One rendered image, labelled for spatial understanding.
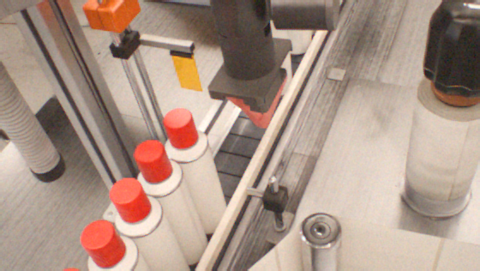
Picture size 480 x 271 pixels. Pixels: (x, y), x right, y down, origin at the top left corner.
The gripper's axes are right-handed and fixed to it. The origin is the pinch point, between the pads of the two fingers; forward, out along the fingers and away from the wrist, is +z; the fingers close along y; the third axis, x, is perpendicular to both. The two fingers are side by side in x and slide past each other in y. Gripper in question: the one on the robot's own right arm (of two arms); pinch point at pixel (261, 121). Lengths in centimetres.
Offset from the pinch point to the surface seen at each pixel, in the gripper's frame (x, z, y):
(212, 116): 10.0, 5.2, 4.0
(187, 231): 5.0, 5.8, -14.3
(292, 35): 6.6, 8.7, 28.9
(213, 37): 28.0, 17.7, 37.2
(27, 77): 173, 96, 88
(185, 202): 4.4, 1.2, -13.2
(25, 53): 188, 96, 104
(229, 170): 7.7, 13.5, 1.2
